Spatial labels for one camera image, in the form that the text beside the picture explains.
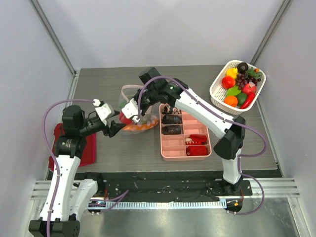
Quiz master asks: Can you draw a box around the green leaf toy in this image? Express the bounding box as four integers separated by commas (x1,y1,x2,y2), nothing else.
226,85,241,97

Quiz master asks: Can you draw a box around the pink compartment tray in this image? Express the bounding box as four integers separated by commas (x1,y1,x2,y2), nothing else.
159,104,212,161

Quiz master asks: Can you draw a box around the white fruit basket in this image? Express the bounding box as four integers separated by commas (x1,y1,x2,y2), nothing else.
209,60,266,115

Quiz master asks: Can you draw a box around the dark avocado toy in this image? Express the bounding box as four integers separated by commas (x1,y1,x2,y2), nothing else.
237,62,249,74

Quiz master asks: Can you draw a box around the orange tangerine toy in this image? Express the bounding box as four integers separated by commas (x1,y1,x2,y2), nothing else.
224,96,238,107

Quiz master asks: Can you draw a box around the orange papaya slice toy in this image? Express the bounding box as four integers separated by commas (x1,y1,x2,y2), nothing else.
122,119,158,132

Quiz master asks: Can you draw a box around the floral dark rolled sock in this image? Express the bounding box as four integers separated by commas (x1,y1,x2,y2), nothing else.
161,105,181,115

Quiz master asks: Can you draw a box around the red white rolled sock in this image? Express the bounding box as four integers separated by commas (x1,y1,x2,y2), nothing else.
185,134,208,145

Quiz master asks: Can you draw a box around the dark rolled sock lower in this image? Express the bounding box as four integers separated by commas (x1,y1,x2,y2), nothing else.
161,125,182,135

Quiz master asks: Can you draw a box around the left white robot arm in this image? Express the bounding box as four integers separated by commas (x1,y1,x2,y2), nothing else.
29,102,125,237

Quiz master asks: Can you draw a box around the green lime toy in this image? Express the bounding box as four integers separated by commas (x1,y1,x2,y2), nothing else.
236,92,248,107

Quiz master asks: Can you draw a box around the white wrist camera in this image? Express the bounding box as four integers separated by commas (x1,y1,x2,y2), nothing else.
93,99,119,125
121,99,140,123

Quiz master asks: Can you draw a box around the pink red apple toy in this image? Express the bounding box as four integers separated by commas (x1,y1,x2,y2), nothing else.
241,82,257,94

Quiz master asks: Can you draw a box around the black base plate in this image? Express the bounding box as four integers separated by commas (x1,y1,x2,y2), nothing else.
75,171,253,202

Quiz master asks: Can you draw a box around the yellow pepper toy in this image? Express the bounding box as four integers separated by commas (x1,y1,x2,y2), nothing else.
226,68,238,79

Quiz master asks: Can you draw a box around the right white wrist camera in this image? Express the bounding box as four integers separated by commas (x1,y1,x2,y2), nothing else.
121,99,140,123

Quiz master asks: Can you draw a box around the red tomato toy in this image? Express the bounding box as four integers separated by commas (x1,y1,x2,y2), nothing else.
221,76,236,89

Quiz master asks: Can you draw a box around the purple grapes toy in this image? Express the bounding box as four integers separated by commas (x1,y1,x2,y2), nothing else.
236,73,250,87

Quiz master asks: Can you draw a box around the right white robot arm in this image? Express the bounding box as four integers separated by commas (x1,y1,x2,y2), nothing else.
134,67,245,195

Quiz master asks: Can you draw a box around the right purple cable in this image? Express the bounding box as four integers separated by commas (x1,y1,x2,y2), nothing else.
137,76,268,216

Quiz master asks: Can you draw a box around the clear pink zip bag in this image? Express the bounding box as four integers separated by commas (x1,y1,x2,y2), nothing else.
118,84,159,135

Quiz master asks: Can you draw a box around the dark rolled sock middle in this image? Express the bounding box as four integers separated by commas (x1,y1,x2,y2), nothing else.
161,115,182,124

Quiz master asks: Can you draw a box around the red folded cloth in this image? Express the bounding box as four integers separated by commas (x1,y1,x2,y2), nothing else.
52,123,97,167

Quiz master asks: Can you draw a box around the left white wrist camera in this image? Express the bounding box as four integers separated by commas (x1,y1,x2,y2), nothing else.
93,99,119,125

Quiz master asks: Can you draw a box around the red chili pepper toy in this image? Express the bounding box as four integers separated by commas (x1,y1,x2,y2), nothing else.
240,92,256,109

